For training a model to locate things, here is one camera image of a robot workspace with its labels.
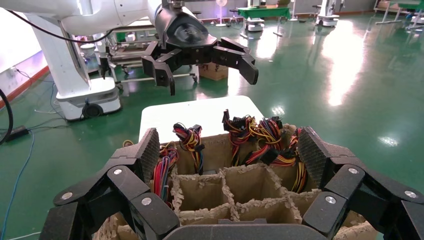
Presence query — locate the orange blue wire bundle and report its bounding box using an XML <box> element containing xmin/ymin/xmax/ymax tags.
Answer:
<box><xmin>246</xmin><ymin>115</ymin><xmax>289</xmax><ymax>167</ymax></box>

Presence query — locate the black power adapter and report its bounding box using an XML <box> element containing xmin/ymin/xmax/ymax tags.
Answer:
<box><xmin>5</xmin><ymin>125</ymin><xmax>31</xmax><ymax>143</ymax></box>

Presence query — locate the white standing fan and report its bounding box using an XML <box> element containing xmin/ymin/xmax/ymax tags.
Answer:
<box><xmin>214</xmin><ymin>0</ymin><xmax>230</xmax><ymax>28</ymax></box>

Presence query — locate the small brown cardboard box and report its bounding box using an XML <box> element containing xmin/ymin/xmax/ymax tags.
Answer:
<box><xmin>198</xmin><ymin>62</ymin><xmax>230</xmax><ymax>82</ymax></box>

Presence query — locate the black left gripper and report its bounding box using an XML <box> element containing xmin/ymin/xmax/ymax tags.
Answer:
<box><xmin>141</xmin><ymin>3</ymin><xmax>260</xmax><ymax>97</ymax></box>

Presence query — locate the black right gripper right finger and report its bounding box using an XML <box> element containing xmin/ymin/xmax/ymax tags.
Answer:
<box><xmin>297</xmin><ymin>125</ymin><xmax>424</xmax><ymax>240</ymax></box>

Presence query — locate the red blue green wire bundle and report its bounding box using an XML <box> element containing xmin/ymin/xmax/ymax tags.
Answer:
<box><xmin>151</xmin><ymin>144</ymin><xmax>180</xmax><ymax>204</ymax></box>

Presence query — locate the thick black floor cable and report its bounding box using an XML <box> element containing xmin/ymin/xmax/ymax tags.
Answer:
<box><xmin>0</xmin><ymin>87</ymin><xmax>15</xmax><ymax>147</ymax></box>

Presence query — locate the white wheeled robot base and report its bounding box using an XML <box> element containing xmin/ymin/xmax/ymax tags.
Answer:
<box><xmin>246</xmin><ymin>17</ymin><xmax>267</xmax><ymax>33</ymax></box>

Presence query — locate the red wire bundle black connector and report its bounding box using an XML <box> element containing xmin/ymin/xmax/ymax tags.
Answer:
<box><xmin>221</xmin><ymin>108</ymin><xmax>261</xmax><ymax>168</ymax></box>

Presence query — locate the red yellow black wire bundle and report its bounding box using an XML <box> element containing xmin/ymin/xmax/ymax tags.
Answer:
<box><xmin>280</xmin><ymin>127</ymin><xmax>310</xmax><ymax>195</ymax></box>

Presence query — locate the black stool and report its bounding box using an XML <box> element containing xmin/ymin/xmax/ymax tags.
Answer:
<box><xmin>227</xmin><ymin>8</ymin><xmax>240</xmax><ymax>25</ymax></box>

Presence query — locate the green topped table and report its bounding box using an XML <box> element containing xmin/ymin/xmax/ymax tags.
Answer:
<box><xmin>235</xmin><ymin>5</ymin><xmax>293</xmax><ymax>34</ymax></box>

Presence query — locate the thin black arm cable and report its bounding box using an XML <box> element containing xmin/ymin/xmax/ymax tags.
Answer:
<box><xmin>6</xmin><ymin>9</ymin><xmax>117</xmax><ymax>44</ymax></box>

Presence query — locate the metal pipe rack cart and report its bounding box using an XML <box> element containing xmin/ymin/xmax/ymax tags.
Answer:
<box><xmin>105</xmin><ymin>23</ymin><xmax>200</xmax><ymax>85</ymax></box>

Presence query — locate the striped red yellow wire bundle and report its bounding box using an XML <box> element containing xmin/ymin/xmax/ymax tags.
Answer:
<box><xmin>172</xmin><ymin>122</ymin><xmax>205</xmax><ymax>176</ymax></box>

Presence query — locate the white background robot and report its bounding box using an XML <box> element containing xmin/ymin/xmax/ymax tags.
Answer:
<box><xmin>313</xmin><ymin>0</ymin><xmax>342</xmax><ymax>28</ymax></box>

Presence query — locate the metal frame work table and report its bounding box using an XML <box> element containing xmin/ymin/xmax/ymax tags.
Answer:
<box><xmin>374</xmin><ymin>0</ymin><xmax>424</xmax><ymax>32</ymax></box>

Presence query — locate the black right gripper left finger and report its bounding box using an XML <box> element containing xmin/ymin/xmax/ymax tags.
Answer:
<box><xmin>39</xmin><ymin>127</ymin><xmax>181</xmax><ymax>240</ymax></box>

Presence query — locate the white robot body column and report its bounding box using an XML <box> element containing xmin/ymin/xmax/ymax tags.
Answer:
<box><xmin>24</xmin><ymin>13</ymin><xmax>122</xmax><ymax>122</ymax></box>

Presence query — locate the cardboard box with dividers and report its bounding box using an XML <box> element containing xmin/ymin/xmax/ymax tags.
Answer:
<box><xmin>92</xmin><ymin>124</ymin><xmax>379</xmax><ymax>240</ymax></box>

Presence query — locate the blue floor cable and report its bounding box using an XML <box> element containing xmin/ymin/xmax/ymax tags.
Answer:
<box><xmin>0</xmin><ymin>130</ymin><xmax>36</xmax><ymax>240</ymax></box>

